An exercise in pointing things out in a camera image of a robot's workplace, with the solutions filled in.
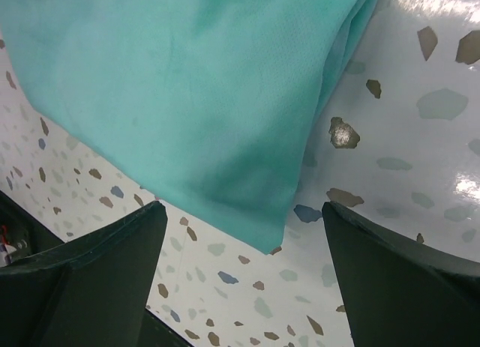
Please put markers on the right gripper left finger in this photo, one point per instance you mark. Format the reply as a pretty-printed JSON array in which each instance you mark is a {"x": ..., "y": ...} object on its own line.
[{"x": 91, "y": 291}]

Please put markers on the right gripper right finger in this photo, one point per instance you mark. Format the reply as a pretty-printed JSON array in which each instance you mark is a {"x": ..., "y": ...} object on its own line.
[{"x": 398, "y": 292}]

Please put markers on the mint green t shirt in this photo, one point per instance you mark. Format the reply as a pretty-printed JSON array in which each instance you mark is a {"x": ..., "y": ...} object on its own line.
[{"x": 207, "y": 104}]

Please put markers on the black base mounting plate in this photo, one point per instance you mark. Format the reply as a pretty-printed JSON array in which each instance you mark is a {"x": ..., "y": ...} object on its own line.
[{"x": 17, "y": 224}]

